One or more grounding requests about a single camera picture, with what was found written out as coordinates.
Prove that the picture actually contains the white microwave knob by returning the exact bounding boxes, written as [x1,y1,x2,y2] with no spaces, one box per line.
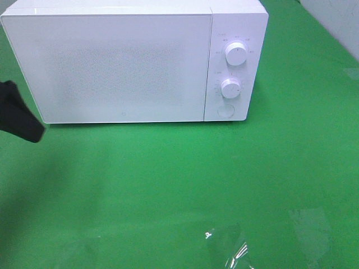
[220,78,242,99]
[224,40,247,66]

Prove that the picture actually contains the white microwave oven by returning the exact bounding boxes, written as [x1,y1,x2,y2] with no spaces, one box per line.
[1,1,269,122]

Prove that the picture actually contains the round white door button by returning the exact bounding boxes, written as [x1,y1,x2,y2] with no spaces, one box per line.
[217,104,235,118]

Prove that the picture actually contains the white microwave door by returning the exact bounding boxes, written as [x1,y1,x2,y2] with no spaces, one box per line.
[2,15,211,123]

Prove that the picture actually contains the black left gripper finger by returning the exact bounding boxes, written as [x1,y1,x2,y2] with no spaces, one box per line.
[1,81,45,143]

